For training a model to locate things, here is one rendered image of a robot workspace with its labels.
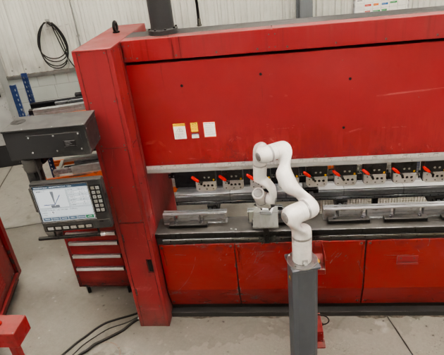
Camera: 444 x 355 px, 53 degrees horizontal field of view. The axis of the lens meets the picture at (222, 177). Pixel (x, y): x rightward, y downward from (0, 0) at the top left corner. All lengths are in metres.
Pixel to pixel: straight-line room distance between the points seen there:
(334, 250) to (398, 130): 0.99
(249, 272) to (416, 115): 1.67
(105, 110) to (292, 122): 1.23
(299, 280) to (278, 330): 1.03
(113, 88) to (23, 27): 4.54
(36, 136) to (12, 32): 4.66
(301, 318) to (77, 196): 1.62
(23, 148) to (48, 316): 1.97
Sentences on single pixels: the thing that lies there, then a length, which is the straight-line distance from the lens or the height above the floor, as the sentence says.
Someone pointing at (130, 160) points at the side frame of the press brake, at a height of 1.55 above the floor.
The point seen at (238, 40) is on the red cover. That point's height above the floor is 2.24.
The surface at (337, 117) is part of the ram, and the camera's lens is 3.07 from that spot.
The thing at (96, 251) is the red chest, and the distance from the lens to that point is 4.09.
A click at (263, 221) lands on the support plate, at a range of 3.22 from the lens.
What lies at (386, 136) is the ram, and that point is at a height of 1.54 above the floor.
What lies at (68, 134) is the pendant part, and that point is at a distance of 2.76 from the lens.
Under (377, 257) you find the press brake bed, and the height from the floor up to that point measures 0.61.
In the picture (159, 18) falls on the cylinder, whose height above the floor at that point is 2.40.
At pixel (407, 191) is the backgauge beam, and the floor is 0.94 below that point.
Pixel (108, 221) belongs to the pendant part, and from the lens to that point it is 2.96.
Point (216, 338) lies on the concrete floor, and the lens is 3.80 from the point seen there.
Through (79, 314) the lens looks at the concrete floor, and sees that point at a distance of 4.33.
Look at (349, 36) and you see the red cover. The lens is 2.91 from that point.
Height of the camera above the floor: 2.81
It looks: 28 degrees down
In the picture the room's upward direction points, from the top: 6 degrees counter-clockwise
